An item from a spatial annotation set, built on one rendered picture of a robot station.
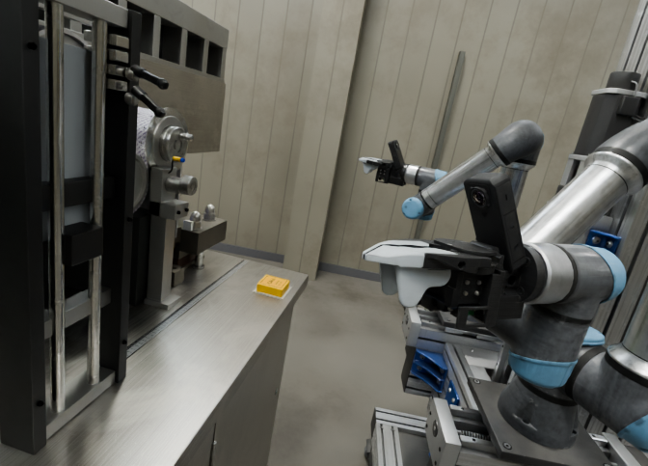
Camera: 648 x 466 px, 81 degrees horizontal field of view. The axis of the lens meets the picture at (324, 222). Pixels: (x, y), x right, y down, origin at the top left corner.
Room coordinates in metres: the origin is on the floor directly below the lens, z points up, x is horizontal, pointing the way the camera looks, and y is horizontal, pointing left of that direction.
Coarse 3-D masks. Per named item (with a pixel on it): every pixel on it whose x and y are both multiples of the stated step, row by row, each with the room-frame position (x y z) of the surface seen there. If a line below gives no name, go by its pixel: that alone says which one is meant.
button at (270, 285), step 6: (264, 276) 0.95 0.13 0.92; (270, 276) 0.95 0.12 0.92; (258, 282) 0.91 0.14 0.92; (264, 282) 0.91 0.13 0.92; (270, 282) 0.92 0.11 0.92; (276, 282) 0.92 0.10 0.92; (282, 282) 0.93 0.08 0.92; (288, 282) 0.94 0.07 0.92; (258, 288) 0.90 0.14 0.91; (264, 288) 0.89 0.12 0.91; (270, 288) 0.89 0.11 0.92; (276, 288) 0.89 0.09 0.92; (282, 288) 0.89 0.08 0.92; (276, 294) 0.89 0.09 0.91; (282, 294) 0.89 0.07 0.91
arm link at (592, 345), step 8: (592, 328) 0.70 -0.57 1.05; (592, 336) 0.66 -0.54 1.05; (600, 336) 0.66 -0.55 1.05; (584, 344) 0.64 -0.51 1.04; (592, 344) 0.64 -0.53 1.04; (600, 344) 0.65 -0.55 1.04; (584, 352) 0.63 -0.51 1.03; (592, 352) 0.63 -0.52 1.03; (600, 352) 0.63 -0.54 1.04; (584, 360) 0.62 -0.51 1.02; (576, 368) 0.62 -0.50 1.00; (576, 376) 0.61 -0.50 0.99; (568, 384) 0.62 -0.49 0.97; (544, 392) 0.65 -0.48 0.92; (552, 392) 0.65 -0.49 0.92; (560, 392) 0.64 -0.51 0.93; (568, 392) 0.62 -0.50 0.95
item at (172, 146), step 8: (168, 128) 0.78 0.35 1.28; (176, 128) 0.79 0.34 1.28; (160, 136) 0.77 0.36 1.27; (168, 136) 0.77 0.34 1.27; (176, 136) 0.80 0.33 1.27; (160, 144) 0.77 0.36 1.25; (168, 144) 0.77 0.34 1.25; (176, 144) 0.80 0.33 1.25; (184, 144) 0.83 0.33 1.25; (160, 152) 0.77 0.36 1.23; (168, 152) 0.77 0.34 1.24; (176, 152) 0.80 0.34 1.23; (184, 152) 0.83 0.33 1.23; (168, 160) 0.79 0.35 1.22
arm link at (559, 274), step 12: (540, 252) 0.42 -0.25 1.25; (552, 252) 0.43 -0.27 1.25; (552, 264) 0.41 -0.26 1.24; (564, 264) 0.42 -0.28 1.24; (552, 276) 0.41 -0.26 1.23; (564, 276) 0.41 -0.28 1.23; (552, 288) 0.41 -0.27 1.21; (564, 288) 0.41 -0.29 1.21; (540, 300) 0.41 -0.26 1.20; (552, 300) 0.42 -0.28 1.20
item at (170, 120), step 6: (162, 120) 0.77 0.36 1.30; (168, 120) 0.79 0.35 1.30; (174, 120) 0.81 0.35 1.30; (156, 126) 0.76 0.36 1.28; (162, 126) 0.77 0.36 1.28; (180, 126) 0.84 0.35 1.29; (156, 132) 0.76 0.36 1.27; (156, 138) 0.76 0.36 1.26; (156, 144) 0.76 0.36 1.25; (156, 150) 0.76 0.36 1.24; (156, 156) 0.76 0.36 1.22; (156, 162) 0.76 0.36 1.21; (162, 162) 0.78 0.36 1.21; (168, 162) 0.80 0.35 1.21
